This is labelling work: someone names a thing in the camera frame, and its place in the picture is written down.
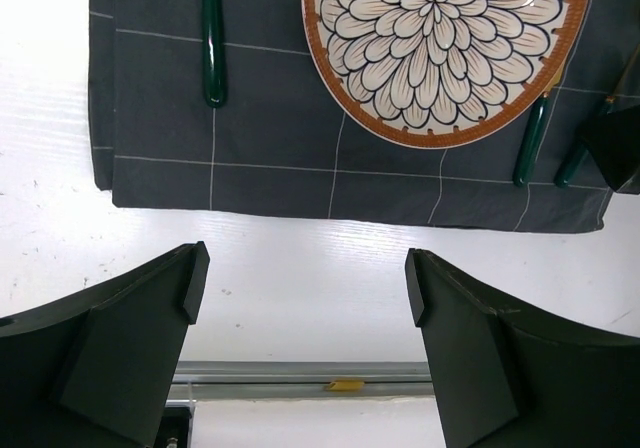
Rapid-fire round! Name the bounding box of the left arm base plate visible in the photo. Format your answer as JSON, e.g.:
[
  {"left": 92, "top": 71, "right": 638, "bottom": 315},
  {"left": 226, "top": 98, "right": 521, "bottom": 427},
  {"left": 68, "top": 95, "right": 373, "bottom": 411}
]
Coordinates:
[{"left": 153, "top": 403, "right": 195, "bottom": 448}]

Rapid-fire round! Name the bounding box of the aluminium front rail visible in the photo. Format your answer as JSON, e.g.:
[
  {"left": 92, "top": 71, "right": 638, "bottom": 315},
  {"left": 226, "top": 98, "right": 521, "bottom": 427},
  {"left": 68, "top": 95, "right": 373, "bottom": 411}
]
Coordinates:
[{"left": 168, "top": 361, "right": 434, "bottom": 404}]

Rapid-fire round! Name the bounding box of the dark grey checked napkin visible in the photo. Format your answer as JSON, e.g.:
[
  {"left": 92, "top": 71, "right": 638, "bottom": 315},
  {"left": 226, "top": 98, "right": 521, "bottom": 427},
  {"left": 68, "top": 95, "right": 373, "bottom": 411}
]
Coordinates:
[{"left": 88, "top": 0, "right": 639, "bottom": 233}]

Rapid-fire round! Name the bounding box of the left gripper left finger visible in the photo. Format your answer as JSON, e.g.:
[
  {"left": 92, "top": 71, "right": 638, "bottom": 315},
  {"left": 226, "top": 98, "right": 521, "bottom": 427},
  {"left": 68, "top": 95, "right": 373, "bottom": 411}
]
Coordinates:
[{"left": 1, "top": 242, "right": 209, "bottom": 447}]

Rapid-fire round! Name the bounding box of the gold fork green handle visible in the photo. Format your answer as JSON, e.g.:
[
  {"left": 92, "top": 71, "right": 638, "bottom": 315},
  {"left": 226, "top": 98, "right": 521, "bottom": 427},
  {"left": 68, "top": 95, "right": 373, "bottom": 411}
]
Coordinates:
[{"left": 201, "top": 0, "right": 227, "bottom": 108}]

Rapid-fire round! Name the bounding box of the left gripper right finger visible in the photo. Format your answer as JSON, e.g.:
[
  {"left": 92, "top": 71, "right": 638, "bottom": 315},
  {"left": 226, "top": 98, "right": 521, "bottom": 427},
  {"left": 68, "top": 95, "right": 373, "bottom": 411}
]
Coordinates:
[{"left": 405, "top": 249, "right": 639, "bottom": 447}]

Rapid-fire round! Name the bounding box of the gold knife green handle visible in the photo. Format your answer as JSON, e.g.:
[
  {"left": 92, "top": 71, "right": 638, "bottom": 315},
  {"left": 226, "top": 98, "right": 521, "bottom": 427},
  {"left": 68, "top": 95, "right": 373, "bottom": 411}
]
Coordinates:
[{"left": 512, "top": 68, "right": 563, "bottom": 187}]

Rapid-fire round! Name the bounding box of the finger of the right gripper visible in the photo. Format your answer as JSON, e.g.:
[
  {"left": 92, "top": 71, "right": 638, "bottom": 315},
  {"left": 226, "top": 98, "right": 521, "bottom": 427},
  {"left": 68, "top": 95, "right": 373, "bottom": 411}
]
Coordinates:
[{"left": 579, "top": 106, "right": 640, "bottom": 193}]

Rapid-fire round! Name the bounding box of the gold spoon green handle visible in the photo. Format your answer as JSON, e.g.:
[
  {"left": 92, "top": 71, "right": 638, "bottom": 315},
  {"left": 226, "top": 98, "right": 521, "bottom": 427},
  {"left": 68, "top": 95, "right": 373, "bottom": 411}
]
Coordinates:
[{"left": 553, "top": 45, "right": 640, "bottom": 189}]

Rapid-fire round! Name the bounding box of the floral patterned ceramic plate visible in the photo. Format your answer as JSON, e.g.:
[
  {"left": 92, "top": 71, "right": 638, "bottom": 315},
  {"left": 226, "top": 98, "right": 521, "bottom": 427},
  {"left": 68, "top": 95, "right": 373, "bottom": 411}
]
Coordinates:
[{"left": 301, "top": 0, "right": 588, "bottom": 149}]

